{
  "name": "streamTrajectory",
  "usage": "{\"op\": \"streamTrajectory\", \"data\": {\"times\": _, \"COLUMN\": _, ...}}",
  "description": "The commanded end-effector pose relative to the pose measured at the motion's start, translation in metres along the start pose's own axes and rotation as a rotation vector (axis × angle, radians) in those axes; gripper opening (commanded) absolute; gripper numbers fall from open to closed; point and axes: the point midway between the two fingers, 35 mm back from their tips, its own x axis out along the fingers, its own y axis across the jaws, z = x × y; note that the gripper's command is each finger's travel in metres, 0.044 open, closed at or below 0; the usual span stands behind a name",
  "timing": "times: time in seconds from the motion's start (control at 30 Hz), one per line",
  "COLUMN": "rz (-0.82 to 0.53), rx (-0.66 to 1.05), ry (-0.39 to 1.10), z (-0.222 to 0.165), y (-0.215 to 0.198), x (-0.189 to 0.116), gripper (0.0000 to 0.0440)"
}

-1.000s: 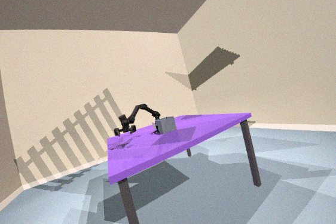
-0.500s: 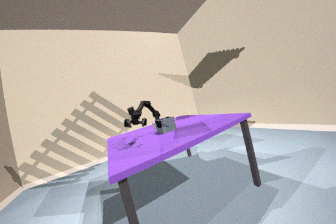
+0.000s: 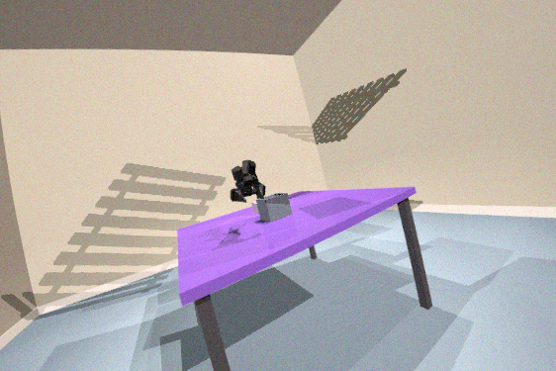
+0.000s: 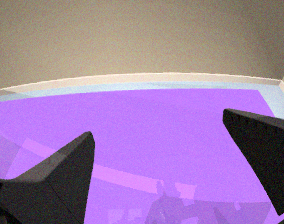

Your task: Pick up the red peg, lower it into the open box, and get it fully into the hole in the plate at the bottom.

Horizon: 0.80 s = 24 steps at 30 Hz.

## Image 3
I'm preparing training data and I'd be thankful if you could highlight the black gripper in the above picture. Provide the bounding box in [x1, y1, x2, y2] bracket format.
[230, 182, 266, 203]

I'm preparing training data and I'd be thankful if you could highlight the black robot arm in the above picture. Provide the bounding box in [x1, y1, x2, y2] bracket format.
[232, 159, 262, 190]

